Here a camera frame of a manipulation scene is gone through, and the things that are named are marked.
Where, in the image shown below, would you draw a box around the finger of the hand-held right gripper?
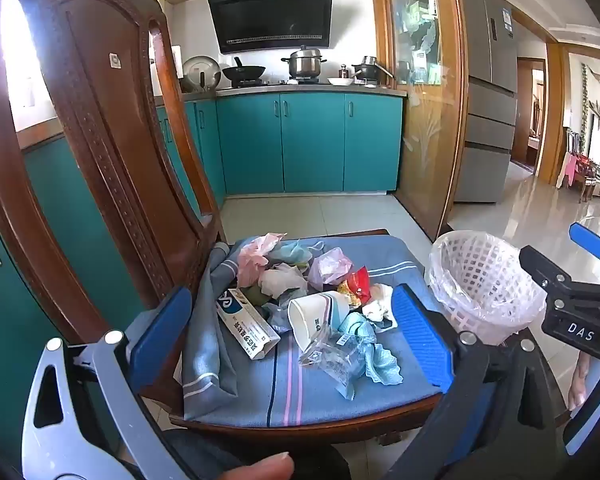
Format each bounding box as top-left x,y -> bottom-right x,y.
569,222 -> 600,267
519,245 -> 600,311

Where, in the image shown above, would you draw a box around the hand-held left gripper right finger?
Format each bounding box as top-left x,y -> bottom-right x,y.
384,284 -> 577,480

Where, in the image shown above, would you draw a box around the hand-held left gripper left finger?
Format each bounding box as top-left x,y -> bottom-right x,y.
22,286 -> 216,480

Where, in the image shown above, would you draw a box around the ruffled blue face mask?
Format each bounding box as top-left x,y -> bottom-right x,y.
337,312 -> 403,386

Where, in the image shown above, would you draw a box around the white tissue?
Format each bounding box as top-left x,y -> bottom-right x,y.
362,284 -> 398,331

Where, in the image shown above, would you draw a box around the white plastic waste basket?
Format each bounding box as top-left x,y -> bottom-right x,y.
426,230 -> 548,346

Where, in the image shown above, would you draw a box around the red snack wrapper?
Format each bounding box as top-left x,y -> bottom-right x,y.
337,266 -> 376,306

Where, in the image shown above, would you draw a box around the white toothpaste box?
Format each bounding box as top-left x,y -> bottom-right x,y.
215,287 -> 282,361

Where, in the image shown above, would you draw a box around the clear plastic wrapper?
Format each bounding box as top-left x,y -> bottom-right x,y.
299,332 -> 368,397

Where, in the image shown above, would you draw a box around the striped white paper cup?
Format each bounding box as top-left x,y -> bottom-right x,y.
286,290 -> 353,353

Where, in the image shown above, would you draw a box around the purple plastic bag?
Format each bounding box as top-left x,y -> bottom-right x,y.
307,247 -> 355,291

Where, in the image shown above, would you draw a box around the pink plastic bag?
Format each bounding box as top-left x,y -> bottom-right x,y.
236,232 -> 287,288

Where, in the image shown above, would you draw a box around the pale plastic bag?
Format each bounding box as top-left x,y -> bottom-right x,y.
257,265 -> 308,302

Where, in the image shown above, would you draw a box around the light blue face mask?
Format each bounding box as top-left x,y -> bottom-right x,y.
270,240 -> 327,267

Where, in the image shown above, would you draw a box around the person's right hand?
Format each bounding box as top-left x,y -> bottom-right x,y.
567,350 -> 600,412

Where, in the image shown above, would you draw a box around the person's left hand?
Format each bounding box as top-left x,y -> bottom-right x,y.
215,452 -> 295,480

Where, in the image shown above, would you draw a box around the clothes drying rack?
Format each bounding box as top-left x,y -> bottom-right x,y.
555,130 -> 600,201

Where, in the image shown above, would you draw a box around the blue striped cloth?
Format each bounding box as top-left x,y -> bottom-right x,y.
182,234 -> 443,428

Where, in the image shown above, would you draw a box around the person's dark clothing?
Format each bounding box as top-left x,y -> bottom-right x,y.
160,430 -> 351,480

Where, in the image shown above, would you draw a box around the grey refrigerator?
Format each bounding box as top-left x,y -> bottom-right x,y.
452,0 -> 520,205

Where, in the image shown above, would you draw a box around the wood framed glass door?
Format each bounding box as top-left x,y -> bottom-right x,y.
372,0 -> 468,243

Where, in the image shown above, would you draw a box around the teal kitchen base cabinets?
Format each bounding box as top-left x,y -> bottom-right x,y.
0,91 -> 405,411

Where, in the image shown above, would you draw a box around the carved wooden chair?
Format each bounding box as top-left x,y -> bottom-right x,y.
0,0 -> 571,453

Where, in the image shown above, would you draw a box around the round steel pan lid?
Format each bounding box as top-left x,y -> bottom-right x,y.
182,55 -> 222,92

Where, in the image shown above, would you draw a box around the small black pot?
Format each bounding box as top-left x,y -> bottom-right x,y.
351,56 -> 395,83

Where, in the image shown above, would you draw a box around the black wok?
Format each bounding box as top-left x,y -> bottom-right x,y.
221,56 -> 267,86

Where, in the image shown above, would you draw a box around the stainless steel pot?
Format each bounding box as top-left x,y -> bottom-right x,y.
281,45 -> 328,81

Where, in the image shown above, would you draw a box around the black range hood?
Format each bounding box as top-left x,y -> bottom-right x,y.
205,0 -> 335,55

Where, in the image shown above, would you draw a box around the wooden doorway frame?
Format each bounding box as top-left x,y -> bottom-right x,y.
511,42 -> 571,186

